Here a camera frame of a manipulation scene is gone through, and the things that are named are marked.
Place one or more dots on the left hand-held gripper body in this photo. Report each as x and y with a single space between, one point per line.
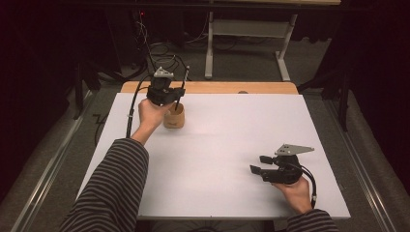
159 92

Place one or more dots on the black metal stand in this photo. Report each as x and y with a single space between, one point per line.
79 93
344 103

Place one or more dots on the wooden pen cup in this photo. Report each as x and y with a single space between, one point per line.
175 121

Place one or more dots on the person's left hand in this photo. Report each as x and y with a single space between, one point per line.
151 116

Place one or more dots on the person's right hand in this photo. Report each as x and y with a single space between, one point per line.
298 196

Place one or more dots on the white metal frame desk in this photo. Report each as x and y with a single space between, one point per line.
248 28

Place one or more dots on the aluminium floor rail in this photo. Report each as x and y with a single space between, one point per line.
48 174
364 174

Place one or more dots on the wooden table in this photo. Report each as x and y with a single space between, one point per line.
225 87

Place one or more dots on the white board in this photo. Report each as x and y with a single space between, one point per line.
219 167

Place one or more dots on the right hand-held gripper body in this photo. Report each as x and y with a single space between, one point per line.
285 174

